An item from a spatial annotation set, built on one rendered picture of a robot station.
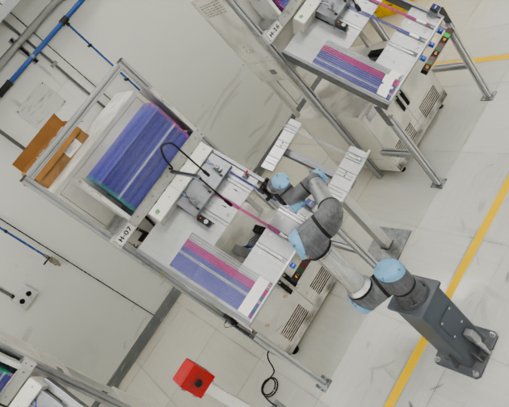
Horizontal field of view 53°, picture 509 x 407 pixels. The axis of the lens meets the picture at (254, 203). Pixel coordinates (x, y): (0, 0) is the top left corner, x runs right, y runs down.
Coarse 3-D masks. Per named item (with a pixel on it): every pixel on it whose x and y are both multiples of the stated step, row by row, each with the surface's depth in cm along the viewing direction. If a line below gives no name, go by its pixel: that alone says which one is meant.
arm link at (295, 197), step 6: (300, 186) 229; (288, 192) 229; (294, 192) 229; (300, 192) 229; (306, 192) 228; (282, 198) 232; (288, 198) 230; (294, 198) 229; (300, 198) 229; (288, 204) 232; (294, 204) 230; (300, 204) 229; (294, 210) 231
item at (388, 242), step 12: (348, 204) 297; (360, 216) 303; (372, 228) 310; (384, 228) 334; (372, 240) 334; (384, 240) 317; (396, 240) 321; (372, 252) 328; (384, 252) 321; (396, 252) 315
